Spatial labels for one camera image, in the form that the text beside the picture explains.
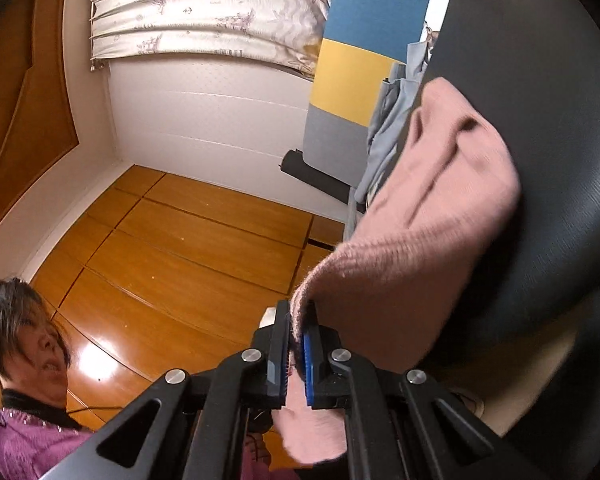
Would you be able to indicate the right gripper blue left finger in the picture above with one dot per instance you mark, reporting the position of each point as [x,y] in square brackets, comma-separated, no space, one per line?
[272,339]

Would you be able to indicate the pink knit sweater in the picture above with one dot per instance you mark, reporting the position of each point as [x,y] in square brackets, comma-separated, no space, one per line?
[389,289]

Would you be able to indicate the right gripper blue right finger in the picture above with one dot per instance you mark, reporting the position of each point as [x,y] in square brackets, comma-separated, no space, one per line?
[325,383]

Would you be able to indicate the grey yellow blue chair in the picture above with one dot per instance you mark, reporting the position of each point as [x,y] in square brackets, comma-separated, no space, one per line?
[362,41]

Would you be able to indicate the person in purple top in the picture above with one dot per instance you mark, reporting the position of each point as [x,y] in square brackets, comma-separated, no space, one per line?
[36,430]

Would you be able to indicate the floral patterned curtain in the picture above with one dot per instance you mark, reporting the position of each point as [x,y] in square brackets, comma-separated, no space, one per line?
[286,33]

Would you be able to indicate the light blue grey hoodie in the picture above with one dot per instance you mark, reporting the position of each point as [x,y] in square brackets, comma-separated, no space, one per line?
[397,93]

